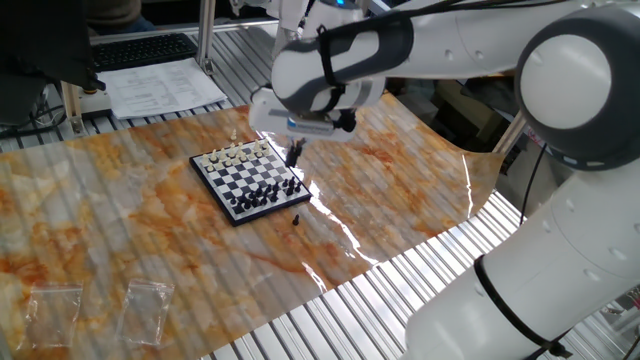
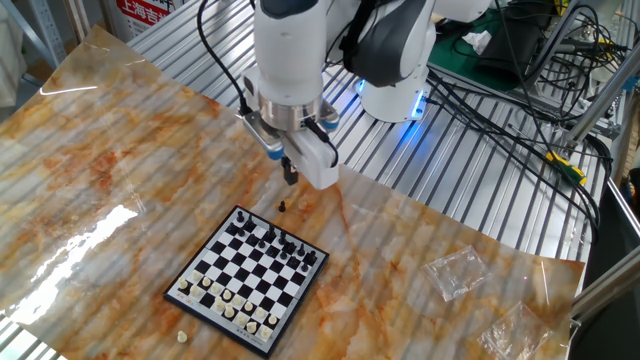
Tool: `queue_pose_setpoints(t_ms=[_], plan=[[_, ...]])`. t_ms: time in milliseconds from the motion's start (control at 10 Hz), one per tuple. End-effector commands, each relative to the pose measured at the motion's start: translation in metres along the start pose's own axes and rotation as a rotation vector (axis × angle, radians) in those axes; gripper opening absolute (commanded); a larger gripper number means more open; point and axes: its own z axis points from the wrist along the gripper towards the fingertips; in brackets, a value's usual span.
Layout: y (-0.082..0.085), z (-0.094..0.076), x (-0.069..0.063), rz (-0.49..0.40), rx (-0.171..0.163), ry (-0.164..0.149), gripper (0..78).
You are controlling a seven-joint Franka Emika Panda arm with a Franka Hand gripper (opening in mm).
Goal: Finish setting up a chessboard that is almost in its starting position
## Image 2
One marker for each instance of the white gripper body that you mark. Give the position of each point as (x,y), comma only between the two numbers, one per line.
(320,170)

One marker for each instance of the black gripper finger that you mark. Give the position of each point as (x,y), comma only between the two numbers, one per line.
(285,166)
(293,176)

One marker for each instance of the black chess piece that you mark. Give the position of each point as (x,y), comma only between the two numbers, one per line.
(310,258)
(282,206)
(240,216)
(282,237)
(249,223)
(301,250)
(289,246)
(270,233)

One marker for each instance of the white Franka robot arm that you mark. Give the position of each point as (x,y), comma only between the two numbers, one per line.
(290,50)

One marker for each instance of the black white magnetic chessboard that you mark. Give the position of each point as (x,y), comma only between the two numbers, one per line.
(252,272)

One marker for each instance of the silver blue-capped sensor bar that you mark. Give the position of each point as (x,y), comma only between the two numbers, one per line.
(262,135)
(330,117)

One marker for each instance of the white chess pawn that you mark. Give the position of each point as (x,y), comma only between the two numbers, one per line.
(196,275)
(260,313)
(215,288)
(272,319)
(248,306)
(237,300)
(206,281)
(227,295)

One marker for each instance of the white chess piece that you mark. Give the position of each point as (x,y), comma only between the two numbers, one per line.
(241,319)
(219,304)
(251,327)
(265,332)
(182,336)
(229,311)
(194,291)
(183,284)

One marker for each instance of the orange marble pattern mat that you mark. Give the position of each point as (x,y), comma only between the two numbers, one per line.
(125,150)

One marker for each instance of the green table mat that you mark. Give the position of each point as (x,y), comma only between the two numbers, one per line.
(450,62)

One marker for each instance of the clear plastic zip bag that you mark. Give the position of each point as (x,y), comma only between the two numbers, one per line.
(455,272)
(515,332)

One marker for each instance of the crumpled white tissue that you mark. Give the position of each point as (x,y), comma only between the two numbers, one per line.
(477,41)

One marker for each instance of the red white printed sign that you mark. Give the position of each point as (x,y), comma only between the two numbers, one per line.
(142,12)

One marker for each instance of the black rectangular device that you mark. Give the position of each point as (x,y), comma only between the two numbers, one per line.
(510,47)

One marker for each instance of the yellow black screwdriver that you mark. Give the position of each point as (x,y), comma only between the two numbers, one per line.
(565,167)

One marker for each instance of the light wooden slat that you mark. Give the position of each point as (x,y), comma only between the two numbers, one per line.
(77,20)

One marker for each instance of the grey metal bar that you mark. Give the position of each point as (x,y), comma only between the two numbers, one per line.
(555,42)

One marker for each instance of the grey metal shelf post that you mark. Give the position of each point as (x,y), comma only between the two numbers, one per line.
(50,35)

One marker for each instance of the aluminium extrusion post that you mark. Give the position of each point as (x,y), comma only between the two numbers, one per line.
(607,287)
(600,102)

